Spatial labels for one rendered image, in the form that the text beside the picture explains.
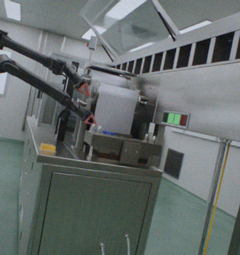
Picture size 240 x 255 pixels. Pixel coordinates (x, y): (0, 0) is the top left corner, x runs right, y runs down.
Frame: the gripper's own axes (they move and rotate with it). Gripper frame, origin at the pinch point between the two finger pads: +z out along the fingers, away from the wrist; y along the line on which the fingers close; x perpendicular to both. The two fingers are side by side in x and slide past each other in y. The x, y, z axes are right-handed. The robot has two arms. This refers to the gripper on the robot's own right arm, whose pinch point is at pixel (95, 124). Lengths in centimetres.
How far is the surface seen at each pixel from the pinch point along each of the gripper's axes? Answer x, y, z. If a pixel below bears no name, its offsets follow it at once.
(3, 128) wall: -103, -556, -22
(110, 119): 8.3, 0.3, 4.9
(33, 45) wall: 95, -556, -98
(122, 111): 16.5, 0.3, 7.4
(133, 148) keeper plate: 1.7, 22.0, 18.2
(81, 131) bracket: -7.5, -7.8, -1.7
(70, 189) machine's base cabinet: -34.2, 25.6, 4.5
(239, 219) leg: 3, 73, 52
